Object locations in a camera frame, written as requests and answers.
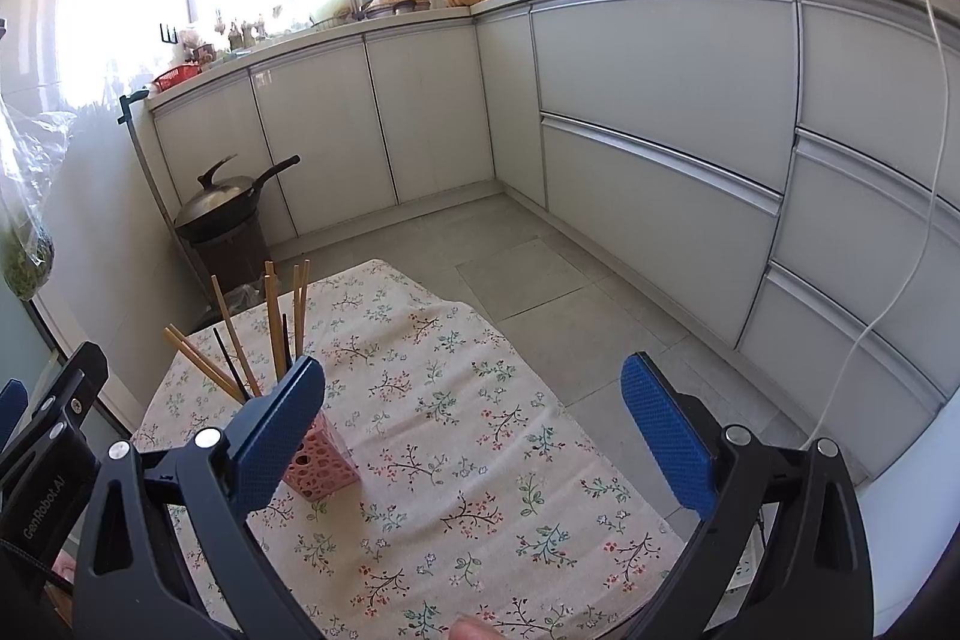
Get person's left hand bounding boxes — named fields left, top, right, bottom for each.
left=51, top=551, right=77, bottom=600

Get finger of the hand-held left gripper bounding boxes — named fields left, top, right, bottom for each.
left=0, top=380, right=29, bottom=442
left=0, top=342, right=110, bottom=461

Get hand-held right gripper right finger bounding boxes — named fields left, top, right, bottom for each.
left=621, top=353, right=875, bottom=640

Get grey pole with black head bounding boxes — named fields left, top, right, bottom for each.
left=118, top=91, right=218, bottom=326

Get white hanging cable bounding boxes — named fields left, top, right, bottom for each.
left=806, top=0, right=947, bottom=450

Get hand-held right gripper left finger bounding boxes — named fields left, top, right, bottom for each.
left=73, top=355, right=327, bottom=640

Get red plastic basket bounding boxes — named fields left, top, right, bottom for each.
left=154, top=64, right=203, bottom=92

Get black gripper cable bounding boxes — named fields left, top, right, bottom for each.
left=0, top=535, right=76, bottom=587

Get grey kitchen base cabinets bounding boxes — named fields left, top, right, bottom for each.
left=146, top=0, right=960, bottom=506

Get row of small jars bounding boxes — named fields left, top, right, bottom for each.
left=180, top=6, right=290, bottom=58

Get floral tablecloth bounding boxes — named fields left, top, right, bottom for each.
left=133, top=259, right=687, bottom=640

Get black wok with lid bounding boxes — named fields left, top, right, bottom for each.
left=174, top=154, right=301, bottom=244

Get pink perforated chopstick holder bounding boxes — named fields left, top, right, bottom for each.
left=281, top=411, right=362, bottom=502

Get clear bag of greens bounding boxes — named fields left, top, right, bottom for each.
left=0, top=100, right=76, bottom=302

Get single wooden chopstick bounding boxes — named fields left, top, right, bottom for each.
left=163, top=329, right=242, bottom=402
left=210, top=275, right=263, bottom=397
left=171, top=323, right=248, bottom=399

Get grey plastic bag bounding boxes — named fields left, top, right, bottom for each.
left=221, top=282, right=262, bottom=315

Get bunch of chopsticks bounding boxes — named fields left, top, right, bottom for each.
left=163, top=260, right=312, bottom=405

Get frosted glass door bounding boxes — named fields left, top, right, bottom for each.
left=0, top=280, right=147, bottom=431

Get dark brown bucket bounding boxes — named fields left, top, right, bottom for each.
left=187, top=220, right=271, bottom=304

